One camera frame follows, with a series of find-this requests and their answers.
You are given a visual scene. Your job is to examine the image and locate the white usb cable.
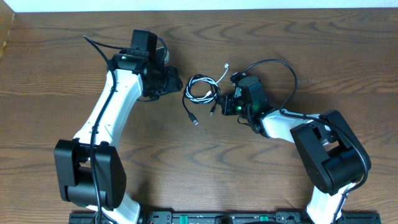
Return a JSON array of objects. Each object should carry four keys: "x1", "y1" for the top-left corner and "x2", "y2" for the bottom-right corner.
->
[{"x1": 185, "y1": 62, "x2": 230, "y2": 105}]

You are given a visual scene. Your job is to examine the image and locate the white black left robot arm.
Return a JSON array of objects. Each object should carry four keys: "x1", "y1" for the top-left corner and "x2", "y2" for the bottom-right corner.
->
[{"x1": 54, "y1": 47, "x2": 182, "y2": 223}]

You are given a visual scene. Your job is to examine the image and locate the black usb cable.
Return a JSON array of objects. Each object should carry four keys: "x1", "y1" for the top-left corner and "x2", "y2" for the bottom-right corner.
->
[{"x1": 182, "y1": 73, "x2": 221, "y2": 126}]

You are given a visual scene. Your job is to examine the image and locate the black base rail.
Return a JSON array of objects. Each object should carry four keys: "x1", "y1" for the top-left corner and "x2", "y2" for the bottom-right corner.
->
[{"x1": 68, "y1": 210, "x2": 382, "y2": 224}]

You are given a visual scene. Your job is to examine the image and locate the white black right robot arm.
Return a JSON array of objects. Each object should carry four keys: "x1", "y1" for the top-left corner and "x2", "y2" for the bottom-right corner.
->
[{"x1": 217, "y1": 77, "x2": 371, "y2": 223}]

